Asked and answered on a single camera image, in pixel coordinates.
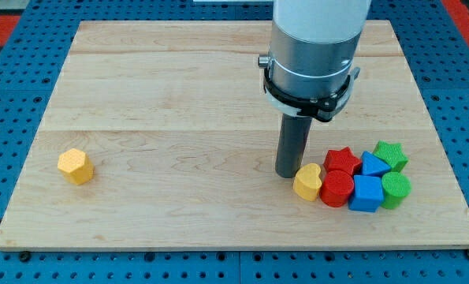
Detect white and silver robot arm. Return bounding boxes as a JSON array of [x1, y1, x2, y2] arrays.
[[259, 0, 371, 122]]

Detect yellow hexagon block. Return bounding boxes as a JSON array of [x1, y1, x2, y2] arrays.
[[58, 148, 95, 185]]

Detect light wooden board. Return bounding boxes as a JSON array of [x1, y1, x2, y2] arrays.
[[0, 21, 469, 252]]

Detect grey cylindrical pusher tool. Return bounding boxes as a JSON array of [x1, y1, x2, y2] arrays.
[[275, 114, 312, 178]]

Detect yellow heart block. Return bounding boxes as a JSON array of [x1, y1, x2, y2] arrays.
[[292, 163, 322, 201]]

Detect red star block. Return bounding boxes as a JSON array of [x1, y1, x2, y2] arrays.
[[323, 147, 363, 176]]

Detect red cylinder block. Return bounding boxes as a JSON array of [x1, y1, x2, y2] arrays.
[[319, 170, 354, 207]]

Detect blue triangle block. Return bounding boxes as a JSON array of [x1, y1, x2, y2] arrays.
[[360, 151, 391, 177]]

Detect blue cube block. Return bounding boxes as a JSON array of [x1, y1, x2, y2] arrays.
[[348, 175, 384, 213]]

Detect green star block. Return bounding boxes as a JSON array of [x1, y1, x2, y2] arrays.
[[373, 140, 409, 172]]

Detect green cylinder block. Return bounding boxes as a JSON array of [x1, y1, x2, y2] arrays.
[[381, 172, 411, 209]]

